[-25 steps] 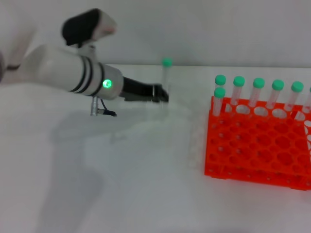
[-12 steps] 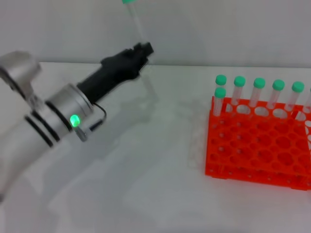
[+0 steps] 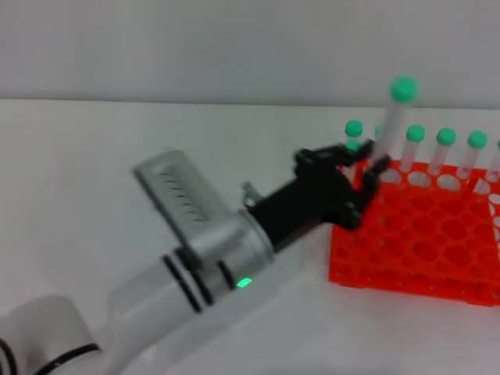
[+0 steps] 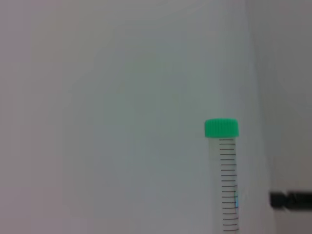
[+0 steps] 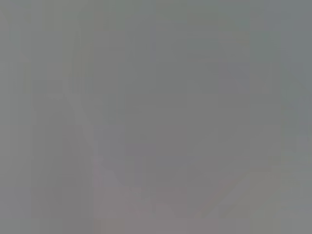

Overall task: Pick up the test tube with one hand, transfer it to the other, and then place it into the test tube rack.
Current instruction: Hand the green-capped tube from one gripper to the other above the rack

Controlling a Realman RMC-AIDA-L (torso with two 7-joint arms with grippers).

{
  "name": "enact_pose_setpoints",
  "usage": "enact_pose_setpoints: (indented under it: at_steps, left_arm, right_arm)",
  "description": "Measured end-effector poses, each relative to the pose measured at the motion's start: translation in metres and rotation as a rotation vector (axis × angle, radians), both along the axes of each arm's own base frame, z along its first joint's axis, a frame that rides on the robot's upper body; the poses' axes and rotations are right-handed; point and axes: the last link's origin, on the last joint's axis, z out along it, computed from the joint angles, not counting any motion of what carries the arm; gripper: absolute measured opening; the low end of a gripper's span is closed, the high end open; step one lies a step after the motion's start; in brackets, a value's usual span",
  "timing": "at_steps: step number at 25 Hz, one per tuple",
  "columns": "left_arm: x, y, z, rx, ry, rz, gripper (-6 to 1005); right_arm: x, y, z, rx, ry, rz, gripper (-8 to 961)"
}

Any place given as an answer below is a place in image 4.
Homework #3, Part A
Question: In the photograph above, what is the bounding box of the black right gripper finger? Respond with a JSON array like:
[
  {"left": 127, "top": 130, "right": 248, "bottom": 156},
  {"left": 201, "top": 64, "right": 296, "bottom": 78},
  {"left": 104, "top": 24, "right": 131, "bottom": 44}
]
[{"left": 269, "top": 191, "right": 312, "bottom": 211}]

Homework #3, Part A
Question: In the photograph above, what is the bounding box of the green capped clear test tube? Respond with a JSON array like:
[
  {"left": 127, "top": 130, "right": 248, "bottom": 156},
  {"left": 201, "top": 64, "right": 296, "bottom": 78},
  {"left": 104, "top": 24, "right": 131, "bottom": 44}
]
[{"left": 204, "top": 118, "right": 240, "bottom": 234}]

